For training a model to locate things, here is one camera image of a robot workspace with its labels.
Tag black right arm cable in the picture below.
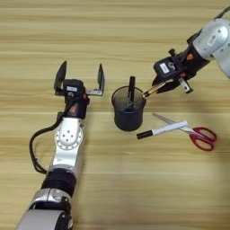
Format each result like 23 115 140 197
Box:
214 5 230 21

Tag black pen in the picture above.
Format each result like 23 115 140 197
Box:
127 75 137 112

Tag red-handled scissors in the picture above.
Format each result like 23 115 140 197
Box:
152 112 217 152

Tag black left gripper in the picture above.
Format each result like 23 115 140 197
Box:
53 60 106 119

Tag right gripper small black box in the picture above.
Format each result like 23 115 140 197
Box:
153 57 178 84

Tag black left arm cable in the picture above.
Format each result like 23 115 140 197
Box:
29 111 66 175

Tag gripper small black box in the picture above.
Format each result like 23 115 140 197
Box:
63 79 86 98
153 57 178 84

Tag white marker with black cap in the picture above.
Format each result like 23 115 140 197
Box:
136 119 189 140

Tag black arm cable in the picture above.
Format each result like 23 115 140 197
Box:
29 111 66 175
214 5 230 21

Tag black mesh pen cup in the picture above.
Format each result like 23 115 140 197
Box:
111 85 147 132

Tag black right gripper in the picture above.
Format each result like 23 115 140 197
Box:
152 44 210 94

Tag left gripper small black box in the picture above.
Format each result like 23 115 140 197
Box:
63 79 86 98

